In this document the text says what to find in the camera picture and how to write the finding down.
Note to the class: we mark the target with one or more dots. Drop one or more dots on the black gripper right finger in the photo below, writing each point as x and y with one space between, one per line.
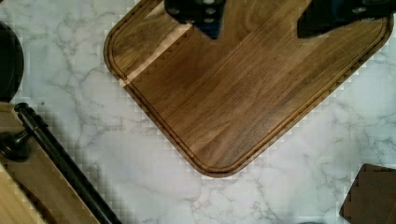
323 16

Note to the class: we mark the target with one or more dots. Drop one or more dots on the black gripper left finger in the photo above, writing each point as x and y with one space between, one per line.
205 15

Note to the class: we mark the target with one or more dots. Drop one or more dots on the black drawer bar handle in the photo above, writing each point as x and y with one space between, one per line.
19 123

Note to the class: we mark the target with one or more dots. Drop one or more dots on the light wooden drawer front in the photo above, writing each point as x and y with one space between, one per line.
47 189

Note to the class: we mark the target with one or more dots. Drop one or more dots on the brown wooden cutting board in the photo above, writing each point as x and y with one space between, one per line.
222 102

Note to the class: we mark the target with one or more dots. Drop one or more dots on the dark brown wooden block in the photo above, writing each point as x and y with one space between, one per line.
372 197

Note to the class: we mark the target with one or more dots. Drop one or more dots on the black round object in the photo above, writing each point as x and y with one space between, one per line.
11 63

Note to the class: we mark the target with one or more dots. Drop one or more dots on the light wooden cabinet body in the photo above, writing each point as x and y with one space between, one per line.
15 207

